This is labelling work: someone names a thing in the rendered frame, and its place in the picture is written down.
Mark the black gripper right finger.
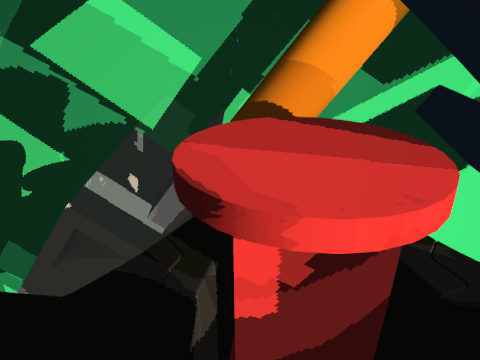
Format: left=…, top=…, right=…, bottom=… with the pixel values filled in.
left=373, top=235, right=480, bottom=360

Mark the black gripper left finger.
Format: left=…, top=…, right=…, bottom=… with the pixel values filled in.
left=0, top=216, right=235, bottom=360

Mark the blue flat bar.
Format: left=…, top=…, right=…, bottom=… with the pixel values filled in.
left=401, top=0, right=480, bottom=173

